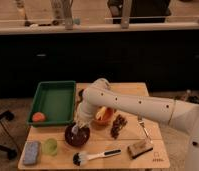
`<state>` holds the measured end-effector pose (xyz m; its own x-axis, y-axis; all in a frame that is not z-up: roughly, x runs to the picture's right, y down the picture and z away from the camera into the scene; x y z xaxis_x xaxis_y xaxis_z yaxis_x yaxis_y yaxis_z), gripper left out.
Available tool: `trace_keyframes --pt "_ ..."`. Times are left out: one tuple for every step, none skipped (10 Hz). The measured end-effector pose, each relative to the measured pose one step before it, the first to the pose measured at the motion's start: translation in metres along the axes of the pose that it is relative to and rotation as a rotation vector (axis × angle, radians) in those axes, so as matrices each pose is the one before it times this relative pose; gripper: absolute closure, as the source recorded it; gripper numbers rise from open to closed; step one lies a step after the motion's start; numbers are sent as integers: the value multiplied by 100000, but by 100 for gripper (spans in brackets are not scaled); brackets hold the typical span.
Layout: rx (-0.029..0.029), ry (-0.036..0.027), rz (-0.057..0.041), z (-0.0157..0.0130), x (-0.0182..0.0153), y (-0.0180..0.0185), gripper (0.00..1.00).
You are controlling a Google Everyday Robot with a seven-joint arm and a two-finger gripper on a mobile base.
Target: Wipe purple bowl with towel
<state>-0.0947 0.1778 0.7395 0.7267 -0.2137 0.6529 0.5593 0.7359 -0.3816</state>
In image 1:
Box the dark purple bowl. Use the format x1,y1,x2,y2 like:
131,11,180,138
65,124,90,147

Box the green plastic tray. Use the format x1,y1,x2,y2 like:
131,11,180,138
27,81,76,127

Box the brown wooden block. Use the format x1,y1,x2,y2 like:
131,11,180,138
127,139,154,159

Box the silver fork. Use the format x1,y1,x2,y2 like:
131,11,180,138
137,116,151,140

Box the orange peach fruit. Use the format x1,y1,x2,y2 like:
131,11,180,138
32,112,46,122

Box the orange bowl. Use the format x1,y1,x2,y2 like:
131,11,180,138
93,107,113,126

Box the yellow banana pieces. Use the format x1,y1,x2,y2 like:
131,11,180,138
96,107,107,120

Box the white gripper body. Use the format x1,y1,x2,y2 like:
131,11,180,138
75,113,91,128

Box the black chair base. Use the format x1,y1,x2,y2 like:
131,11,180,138
0,110,18,160

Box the brown grape bunch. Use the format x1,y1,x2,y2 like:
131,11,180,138
110,115,127,139

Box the green plastic cup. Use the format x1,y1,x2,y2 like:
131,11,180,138
42,138,57,156

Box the blue grey sponge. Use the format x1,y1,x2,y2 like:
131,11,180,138
23,141,40,166

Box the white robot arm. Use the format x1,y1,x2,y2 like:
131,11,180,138
76,78,199,171

